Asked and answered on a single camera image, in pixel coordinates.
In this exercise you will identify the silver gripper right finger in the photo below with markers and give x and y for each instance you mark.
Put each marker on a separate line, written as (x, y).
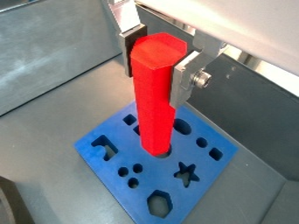
(188, 74)

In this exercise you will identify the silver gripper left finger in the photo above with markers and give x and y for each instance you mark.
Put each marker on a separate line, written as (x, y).
(130, 28)

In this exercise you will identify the red hexagonal peg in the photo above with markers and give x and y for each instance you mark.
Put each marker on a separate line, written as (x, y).
(155, 54)

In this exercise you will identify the dark grey object corner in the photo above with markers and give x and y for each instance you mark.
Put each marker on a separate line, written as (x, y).
(15, 208)

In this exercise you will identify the blue shape sorting board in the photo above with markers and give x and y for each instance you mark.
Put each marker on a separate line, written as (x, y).
(156, 188)

